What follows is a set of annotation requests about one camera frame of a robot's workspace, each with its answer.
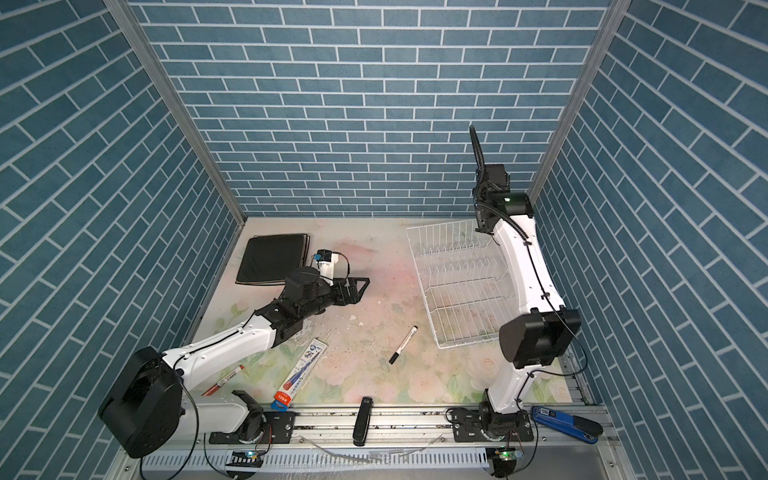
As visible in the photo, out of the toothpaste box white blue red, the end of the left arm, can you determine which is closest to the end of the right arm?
the end of the left arm

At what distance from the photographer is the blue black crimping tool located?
0.72 meters

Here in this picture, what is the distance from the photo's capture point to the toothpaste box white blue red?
787 millimetres

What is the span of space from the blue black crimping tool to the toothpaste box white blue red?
0.61 metres
